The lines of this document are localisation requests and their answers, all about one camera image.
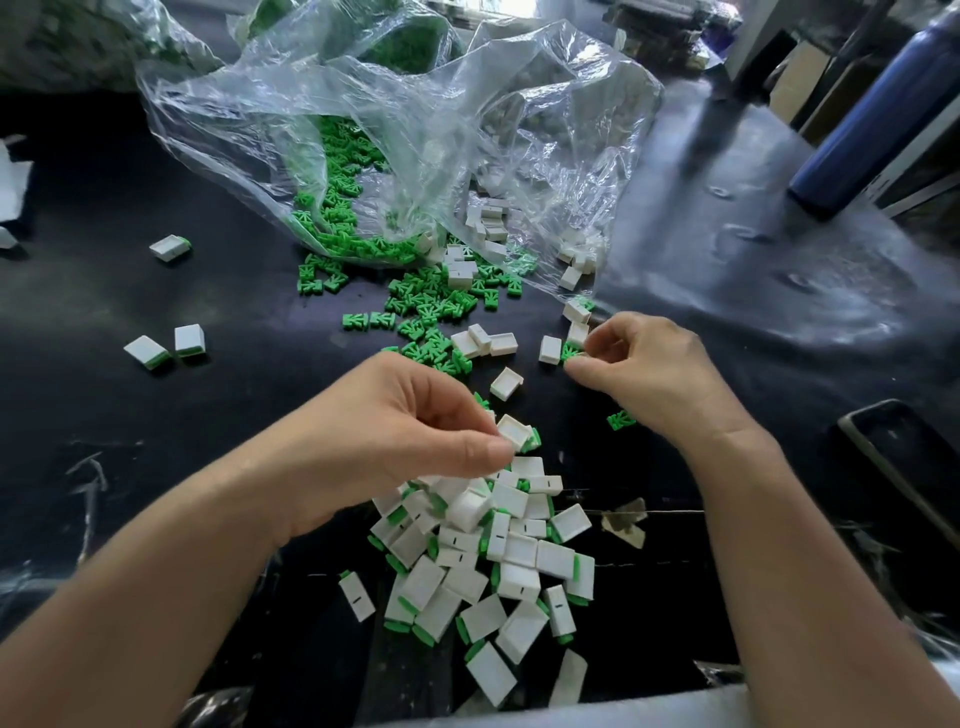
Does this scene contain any pile of assembled white-green pieces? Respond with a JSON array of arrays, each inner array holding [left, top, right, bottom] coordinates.
[[367, 412, 597, 710]]

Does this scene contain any clear plastic bag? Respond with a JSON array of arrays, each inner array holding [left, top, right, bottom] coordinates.
[[135, 0, 665, 275]]

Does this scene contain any large bag of assembled pieces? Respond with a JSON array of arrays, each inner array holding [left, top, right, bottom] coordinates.
[[0, 0, 227, 92]]

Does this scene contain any person's left hand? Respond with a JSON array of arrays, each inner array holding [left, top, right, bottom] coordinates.
[[262, 349, 518, 545]]

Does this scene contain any heap of white caps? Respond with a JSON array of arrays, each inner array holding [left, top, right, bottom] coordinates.
[[442, 180, 605, 404]]

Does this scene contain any brown cardboard box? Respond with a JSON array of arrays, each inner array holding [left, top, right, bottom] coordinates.
[[768, 37, 834, 125]]

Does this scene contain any person's left forearm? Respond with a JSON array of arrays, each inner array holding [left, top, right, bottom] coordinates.
[[0, 450, 302, 728]]

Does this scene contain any plastic bag full of green pieces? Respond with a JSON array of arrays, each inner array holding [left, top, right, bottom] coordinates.
[[232, 0, 455, 74]]

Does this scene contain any white metal frame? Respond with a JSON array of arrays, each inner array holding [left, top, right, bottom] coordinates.
[[724, 0, 960, 114]]

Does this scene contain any blue cylinder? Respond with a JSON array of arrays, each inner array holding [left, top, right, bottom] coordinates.
[[787, 7, 960, 219]]

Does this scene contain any empty white shell right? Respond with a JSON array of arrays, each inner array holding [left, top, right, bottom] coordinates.
[[600, 496, 650, 551]]

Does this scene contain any person's right hand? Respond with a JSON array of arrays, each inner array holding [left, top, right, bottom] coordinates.
[[562, 312, 770, 455]]

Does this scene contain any black smartphone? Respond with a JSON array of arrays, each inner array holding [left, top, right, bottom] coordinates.
[[837, 397, 960, 549]]

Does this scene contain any white paper sheet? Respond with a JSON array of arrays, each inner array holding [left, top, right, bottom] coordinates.
[[0, 142, 35, 224]]

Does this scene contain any pile of green clips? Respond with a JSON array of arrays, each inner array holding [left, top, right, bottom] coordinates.
[[292, 117, 639, 432]]

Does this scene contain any person's right forearm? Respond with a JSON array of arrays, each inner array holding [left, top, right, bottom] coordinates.
[[687, 420, 960, 728]]

